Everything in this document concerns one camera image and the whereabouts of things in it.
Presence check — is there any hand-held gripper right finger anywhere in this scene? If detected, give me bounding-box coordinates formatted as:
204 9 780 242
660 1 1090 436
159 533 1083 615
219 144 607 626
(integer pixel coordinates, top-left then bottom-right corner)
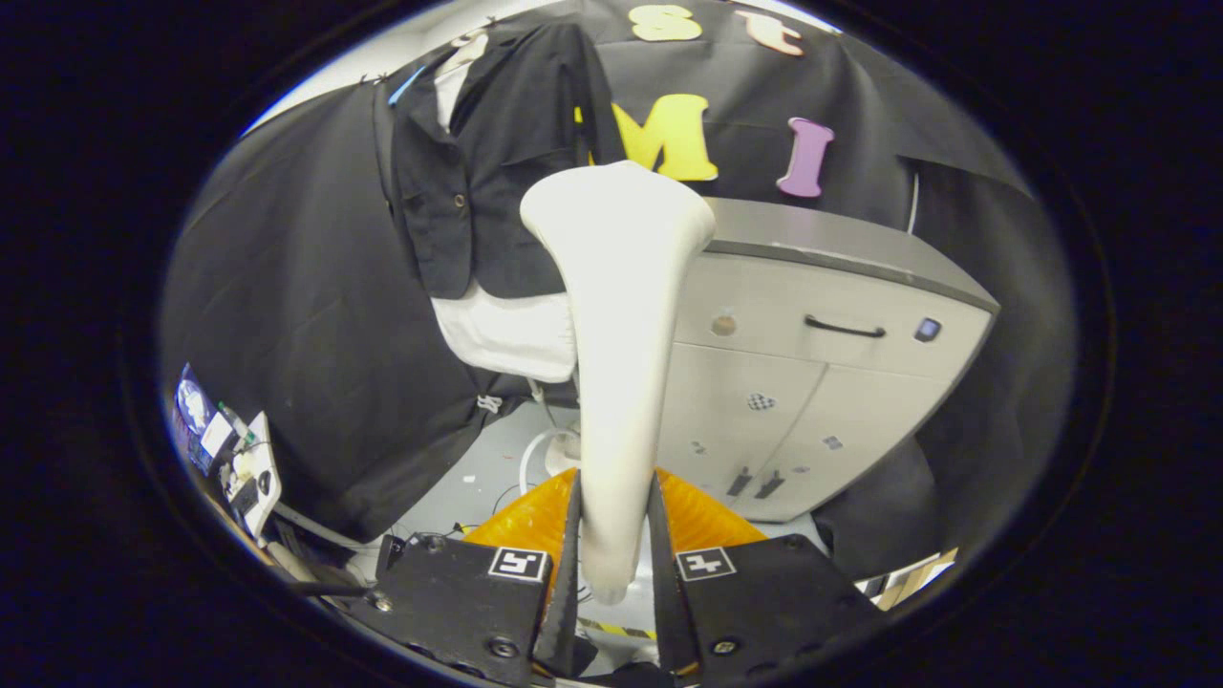
652 466 882 688

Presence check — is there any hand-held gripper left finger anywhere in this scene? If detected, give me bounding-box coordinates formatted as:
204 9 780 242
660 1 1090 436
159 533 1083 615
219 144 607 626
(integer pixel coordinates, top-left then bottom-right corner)
344 468 582 688

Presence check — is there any white shirt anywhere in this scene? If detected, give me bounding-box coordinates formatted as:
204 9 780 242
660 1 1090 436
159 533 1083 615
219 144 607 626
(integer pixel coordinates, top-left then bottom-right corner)
430 36 580 385

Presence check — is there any black suit jacket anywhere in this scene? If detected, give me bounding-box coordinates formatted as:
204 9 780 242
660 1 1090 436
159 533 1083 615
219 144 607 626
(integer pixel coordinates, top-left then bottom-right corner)
387 21 627 300

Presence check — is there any yellow black floor tape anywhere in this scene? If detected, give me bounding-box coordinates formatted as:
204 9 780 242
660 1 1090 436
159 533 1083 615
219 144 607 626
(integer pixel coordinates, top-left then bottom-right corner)
578 616 660 642

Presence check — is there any tan and white board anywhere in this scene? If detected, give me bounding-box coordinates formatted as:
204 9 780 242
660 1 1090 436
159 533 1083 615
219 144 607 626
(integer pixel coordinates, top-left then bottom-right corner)
874 548 959 611

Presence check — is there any grey cabinet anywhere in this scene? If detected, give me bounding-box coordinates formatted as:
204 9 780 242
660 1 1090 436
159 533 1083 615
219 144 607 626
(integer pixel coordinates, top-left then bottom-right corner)
654 196 1001 524

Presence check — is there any white board with parts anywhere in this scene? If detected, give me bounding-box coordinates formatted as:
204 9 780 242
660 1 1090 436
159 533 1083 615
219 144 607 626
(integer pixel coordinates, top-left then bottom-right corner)
222 411 284 538

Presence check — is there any green pen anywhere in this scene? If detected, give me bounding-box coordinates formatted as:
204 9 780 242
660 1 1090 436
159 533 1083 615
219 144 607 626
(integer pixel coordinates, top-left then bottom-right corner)
218 401 257 448

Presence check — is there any black backdrop cloth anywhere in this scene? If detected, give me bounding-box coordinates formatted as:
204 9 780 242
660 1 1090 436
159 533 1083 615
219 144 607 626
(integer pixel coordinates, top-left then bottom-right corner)
161 0 1081 555

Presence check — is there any thick white floor cable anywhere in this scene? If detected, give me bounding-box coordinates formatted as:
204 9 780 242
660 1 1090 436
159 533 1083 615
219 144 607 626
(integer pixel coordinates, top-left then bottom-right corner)
272 502 380 557

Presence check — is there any black drawer handle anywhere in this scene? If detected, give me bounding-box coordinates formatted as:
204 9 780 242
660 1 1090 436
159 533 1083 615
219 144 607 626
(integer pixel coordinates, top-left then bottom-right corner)
805 315 888 340

